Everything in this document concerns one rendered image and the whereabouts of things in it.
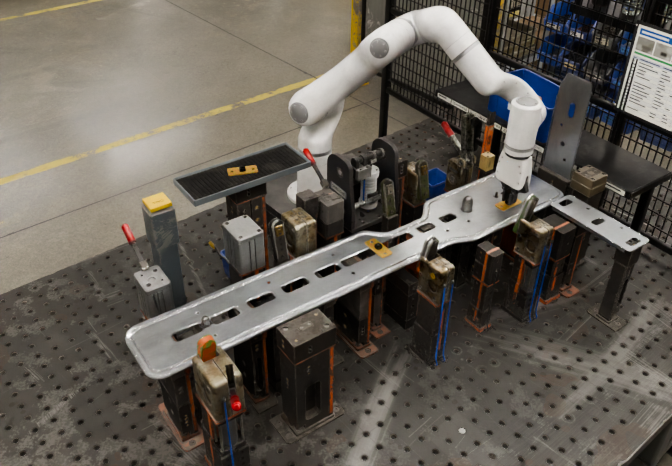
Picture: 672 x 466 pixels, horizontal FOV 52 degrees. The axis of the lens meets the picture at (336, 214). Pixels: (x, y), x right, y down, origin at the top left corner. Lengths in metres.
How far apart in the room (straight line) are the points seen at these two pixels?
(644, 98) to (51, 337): 1.99
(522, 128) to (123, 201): 2.61
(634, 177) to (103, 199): 2.83
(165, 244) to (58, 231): 2.04
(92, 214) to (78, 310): 1.74
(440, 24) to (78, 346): 1.39
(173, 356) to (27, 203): 2.67
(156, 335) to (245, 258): 0.31
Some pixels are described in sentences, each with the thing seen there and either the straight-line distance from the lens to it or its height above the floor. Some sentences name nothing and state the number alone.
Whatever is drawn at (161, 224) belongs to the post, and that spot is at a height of 1.11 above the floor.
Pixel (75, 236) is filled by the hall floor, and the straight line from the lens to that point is 3.85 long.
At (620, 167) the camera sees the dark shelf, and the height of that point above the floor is 1.03.
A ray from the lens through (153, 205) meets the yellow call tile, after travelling 1.86.
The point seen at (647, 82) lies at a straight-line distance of 2.44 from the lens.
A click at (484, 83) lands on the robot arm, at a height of 1.38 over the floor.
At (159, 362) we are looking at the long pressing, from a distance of 1.65.
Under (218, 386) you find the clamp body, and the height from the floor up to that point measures 1.06.
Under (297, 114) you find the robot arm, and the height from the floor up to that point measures 1.16.
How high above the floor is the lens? 2.18
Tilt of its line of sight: 35 degrees down
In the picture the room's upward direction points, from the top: 1 degrees clockwise
